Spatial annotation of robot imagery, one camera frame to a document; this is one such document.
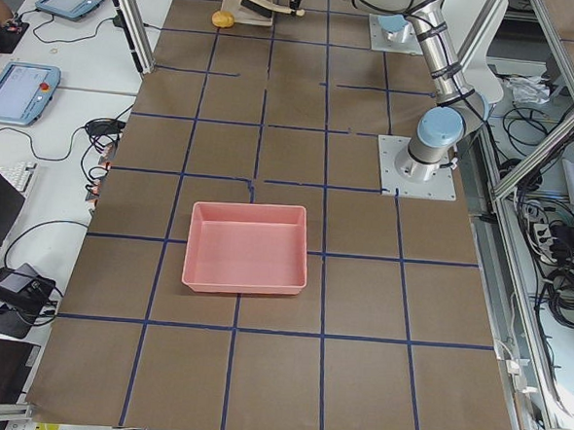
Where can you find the beige hand brush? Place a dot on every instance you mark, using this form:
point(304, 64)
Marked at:
point(266, 9)

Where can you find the beige plastic dustpan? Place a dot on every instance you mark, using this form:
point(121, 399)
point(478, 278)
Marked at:
point(247, 12)

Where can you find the round brown bread roll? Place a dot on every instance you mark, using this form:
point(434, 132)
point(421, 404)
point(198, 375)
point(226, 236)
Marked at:
point(223, 19)

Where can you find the pink plastic bin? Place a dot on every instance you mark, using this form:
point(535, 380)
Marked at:
point(246, 248)

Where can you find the white plastic chair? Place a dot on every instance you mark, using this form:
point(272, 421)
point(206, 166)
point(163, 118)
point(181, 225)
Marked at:
point(475, 67)

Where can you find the blue teach pendant near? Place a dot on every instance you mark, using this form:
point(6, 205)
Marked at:
point(25, 91)

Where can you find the white power strip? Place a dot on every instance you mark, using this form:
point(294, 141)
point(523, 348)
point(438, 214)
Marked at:
point(548, 248)

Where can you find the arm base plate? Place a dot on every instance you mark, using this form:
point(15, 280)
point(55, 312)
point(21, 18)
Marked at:
point(402, 176)
point(378, 43)

